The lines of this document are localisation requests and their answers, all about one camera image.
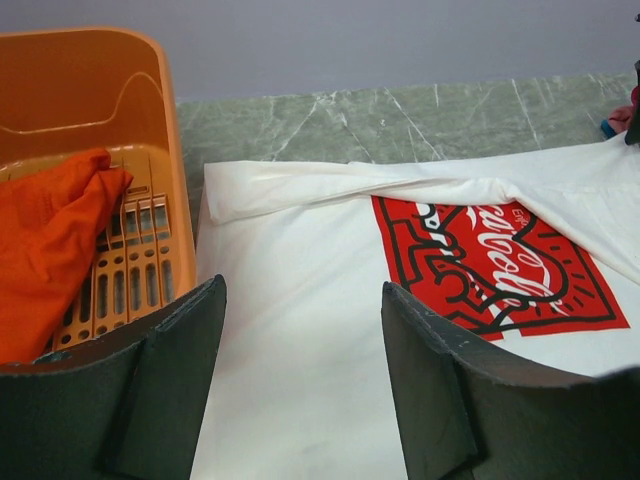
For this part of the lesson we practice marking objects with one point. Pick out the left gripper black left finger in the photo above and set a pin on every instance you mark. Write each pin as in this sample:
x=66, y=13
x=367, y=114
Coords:
x=126, y=405

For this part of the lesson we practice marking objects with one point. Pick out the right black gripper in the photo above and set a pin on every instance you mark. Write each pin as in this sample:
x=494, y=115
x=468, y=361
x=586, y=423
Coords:
x=632, y=136

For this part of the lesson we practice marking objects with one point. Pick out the orange t-shirt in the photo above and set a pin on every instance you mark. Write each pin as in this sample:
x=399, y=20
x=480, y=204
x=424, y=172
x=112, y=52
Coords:
x=50, y=222

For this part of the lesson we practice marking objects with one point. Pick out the white printed t-shirt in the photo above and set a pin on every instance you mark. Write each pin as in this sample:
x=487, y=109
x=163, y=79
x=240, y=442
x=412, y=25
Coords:
x=536, y=252

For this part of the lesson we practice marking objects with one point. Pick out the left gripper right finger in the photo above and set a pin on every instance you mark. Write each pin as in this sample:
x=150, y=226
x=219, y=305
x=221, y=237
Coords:
x=468, y=409

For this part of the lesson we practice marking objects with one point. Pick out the folded blue t-shirt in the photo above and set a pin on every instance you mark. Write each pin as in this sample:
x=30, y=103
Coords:
x=607, y=130

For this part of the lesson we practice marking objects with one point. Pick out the folded salmon t-shirt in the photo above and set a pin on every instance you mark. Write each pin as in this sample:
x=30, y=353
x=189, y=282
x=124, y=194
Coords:
x=619, y=120

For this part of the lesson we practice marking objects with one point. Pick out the orange plastic laundry basket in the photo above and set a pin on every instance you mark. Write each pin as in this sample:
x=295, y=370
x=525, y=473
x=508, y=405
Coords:
x=68, y=91

